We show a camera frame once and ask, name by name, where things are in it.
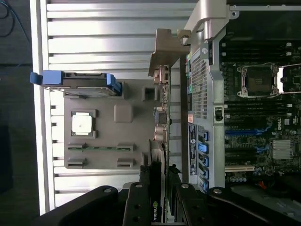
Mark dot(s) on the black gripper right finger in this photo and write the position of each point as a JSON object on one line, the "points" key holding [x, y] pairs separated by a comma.
{"points": [[188, 207]]}

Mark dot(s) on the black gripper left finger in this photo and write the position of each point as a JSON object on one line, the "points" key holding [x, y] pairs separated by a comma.
{"points": [[136, 207]]}

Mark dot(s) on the grey plastic parts rack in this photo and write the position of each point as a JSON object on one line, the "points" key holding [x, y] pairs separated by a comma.
{"points": [[103, 162]]}

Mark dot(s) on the white expansion slot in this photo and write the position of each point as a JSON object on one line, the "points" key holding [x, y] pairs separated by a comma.
{"points": [[240, 168]]}

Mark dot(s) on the green RAM stick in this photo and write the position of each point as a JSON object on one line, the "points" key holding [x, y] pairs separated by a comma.
{"points": [[101, 148]]}

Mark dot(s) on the green motherboard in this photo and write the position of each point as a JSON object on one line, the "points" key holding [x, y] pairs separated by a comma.
{"points": [[240, 146]]}

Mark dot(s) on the blue expansion slot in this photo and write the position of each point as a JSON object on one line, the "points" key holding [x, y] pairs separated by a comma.
{"points": [[240, 132]]}

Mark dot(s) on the silver CPU chip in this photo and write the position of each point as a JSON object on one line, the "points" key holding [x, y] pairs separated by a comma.
{"points": [[81, 123]]}

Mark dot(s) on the silver chipset heatsink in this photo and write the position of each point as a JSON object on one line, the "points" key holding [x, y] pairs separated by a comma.
{"points": [[283, 149]]}

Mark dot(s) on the open black PC case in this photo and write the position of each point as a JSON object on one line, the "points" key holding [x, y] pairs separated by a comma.
{"points": [[216, 94]]}

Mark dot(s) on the RAM slot bank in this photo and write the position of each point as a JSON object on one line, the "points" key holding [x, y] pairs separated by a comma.
{"points": [[254, 109], [254, 51]]}

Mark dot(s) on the hard disk with blue caddy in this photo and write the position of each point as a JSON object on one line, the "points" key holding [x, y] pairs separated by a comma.
{"points": [[82, 81]]}

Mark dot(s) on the CPU socket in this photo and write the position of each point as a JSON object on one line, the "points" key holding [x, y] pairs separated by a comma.
{"points": [[257, 81]]}

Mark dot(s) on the metal socket cover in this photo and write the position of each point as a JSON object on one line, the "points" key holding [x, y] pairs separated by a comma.
{"points": [[291, 80]]}

